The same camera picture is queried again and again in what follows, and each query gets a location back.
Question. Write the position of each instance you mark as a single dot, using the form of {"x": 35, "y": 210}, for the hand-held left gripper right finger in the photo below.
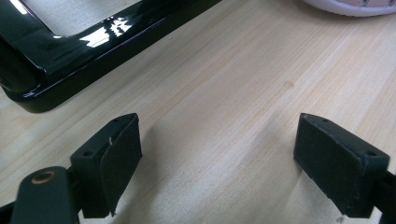
{"x": 336, "y": 168}

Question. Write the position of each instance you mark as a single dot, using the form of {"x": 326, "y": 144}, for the navy and white sneaker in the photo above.
{"x": 348, "y": 7}

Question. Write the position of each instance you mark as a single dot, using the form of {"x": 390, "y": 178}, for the red and black shoe rack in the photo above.
{"x": 62, "y": 53}

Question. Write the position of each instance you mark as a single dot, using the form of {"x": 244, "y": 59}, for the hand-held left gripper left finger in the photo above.
{"x": 106, "y": 168}

